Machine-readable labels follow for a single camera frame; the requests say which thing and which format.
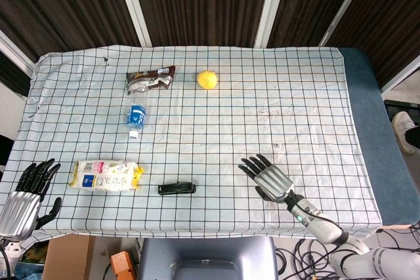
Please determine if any cardboard box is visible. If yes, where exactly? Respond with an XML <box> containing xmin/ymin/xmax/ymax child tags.
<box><xmin>42</xmin><ymin>235</ymin><xmax>96</xmax><ymax>280</ymax></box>

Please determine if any clear water bottle blue label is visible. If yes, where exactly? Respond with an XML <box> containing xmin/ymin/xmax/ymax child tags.
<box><xmin>126</xmin><ymin>99</ymin><xmax>149</xmax><ymax>140</ymax></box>

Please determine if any white shoe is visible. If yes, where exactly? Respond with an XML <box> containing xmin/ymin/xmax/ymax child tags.
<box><xmin>391</xmin><ymin>111</ymin><xmax>418</xmax><ymax>155</ymax></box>

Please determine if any black stapler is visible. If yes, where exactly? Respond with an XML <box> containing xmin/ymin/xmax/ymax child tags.
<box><xmin>157</xmin><ymin>181</ymin><xmax>197</xmax><ymax>196</ymax></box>

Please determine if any blue table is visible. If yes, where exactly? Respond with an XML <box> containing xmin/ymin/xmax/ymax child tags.
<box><xmin>337</xmin><ymin>47</ymin><xmax>411</xmax><ymax>228</ymax></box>

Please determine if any brown snack wrapper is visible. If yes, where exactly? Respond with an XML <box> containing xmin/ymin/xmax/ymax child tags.
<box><xmin>126</xmin><ymin>65</ymin><xmax>177</xmax><ymax>96</ymax></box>

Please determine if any checkered white tablecloth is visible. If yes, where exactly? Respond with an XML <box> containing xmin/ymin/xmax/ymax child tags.
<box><xmin>0</xmin><ymin>45</ymin><xmax>385</xmax><ymax>251</ymax></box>

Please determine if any white yellow noodle package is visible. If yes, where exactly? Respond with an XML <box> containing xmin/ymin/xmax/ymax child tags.
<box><xmin>68</xmin><ymin>160</ymin><xmax>146</xmax><ymax>192</ymax></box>

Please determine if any yellow lemon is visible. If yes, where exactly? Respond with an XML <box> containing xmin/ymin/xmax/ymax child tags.
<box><xmin>197</xmin><ymin>70</ymin><xmax>219</xmax><ymax>90</ymax></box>

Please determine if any orange device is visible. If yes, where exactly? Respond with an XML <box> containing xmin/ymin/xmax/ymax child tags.
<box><xmin>110</xmin><ymin>250</ymin><xmax>138</xmax><ymax>280</ymax></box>

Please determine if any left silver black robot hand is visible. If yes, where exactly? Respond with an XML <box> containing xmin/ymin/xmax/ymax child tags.
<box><xmin>0</xmin><ymin>158</ymin><xmax>63</xmax><ymax>242</ymax></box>

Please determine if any black cable bundle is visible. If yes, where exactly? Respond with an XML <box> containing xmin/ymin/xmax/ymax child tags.
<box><xmin>274</xmin><ymin>224</ymin><xmax>420</xmax><ymax>280</ymax></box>

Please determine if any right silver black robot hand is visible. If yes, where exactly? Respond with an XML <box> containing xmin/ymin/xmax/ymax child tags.
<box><xmin>238</xmin><ymin>153</ymin><xmax>297</xmax><ymax>203</ymax></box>

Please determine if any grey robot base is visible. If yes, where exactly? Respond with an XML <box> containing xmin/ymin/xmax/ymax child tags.
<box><xmin>136</xmin><ymin>236</ymin><xmax>279</xmax><ymax>280</ymax></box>

